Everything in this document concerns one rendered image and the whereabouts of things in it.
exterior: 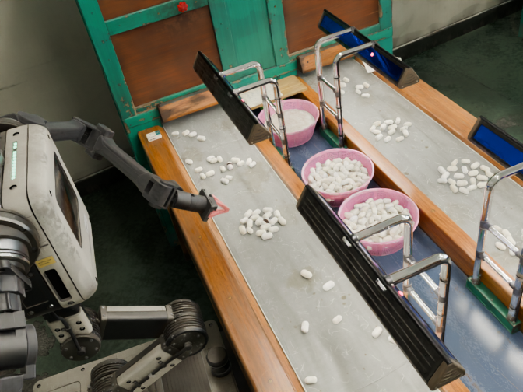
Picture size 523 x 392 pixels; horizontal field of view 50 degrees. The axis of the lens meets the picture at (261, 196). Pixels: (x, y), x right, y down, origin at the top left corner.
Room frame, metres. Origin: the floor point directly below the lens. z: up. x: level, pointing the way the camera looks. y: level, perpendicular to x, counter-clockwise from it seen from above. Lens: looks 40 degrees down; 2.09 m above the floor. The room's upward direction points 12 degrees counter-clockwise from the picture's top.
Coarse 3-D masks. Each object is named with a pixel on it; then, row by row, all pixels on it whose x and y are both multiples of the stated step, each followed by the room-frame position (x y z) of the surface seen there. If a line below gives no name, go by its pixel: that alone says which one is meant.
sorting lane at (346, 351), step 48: (192, 144) 2.01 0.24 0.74; (240, 144) 1.94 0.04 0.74; (240, 192) 1.63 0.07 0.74; (288, 192) 1.57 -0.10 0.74; (240, 240) 1.38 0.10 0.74; (288, 240) 1.33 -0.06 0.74; (288, 288) 1.13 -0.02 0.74; (336, 288) 1.09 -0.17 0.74; (288, 336) 0.96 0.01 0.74; (336, 336) 0.92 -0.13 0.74; (384, 336) 0.89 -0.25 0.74; (336, 384) 0.78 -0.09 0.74; (384, 384) 0.75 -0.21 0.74
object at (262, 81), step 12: (228, 72) 1.86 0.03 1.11; (252, 84) 1.73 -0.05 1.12; (264, 84) 1.73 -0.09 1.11; (276, 84) 1.74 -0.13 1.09; (264, 96) 1.89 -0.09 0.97; (276, 96) 1.75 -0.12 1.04; (264, 108) 1.90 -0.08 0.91; (276, 108) 1.75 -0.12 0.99; (276, 132) 1.81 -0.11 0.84; (288, 156) 1.74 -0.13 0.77
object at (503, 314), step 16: (496, 176) 1.03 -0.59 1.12; (480, 224) 1.03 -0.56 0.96; (480, 240) 1.02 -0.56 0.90; (480, 256) 1.01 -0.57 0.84; (480, 272) 1.02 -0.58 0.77; (480, 288) 1.00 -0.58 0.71; (512, 288) 0.89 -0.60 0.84; (496, 304) 0.94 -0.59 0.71; (512, 304) 0.88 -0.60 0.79; (512, 320) 0.87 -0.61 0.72
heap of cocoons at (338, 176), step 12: (312, 168) 1.68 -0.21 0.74; (324, 168) 1.66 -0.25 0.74; (336, 168) 1.65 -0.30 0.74; (348, 168) 1.64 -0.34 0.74; (360, 168) 1.63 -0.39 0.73; (312, 180) 1.61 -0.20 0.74; (324, 180) 1.59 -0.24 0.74; (336, 180) 1.58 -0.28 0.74; (348, 180) 1.57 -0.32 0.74; (360, 180) 1.55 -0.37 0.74; (336, 192) 1.54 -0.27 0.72
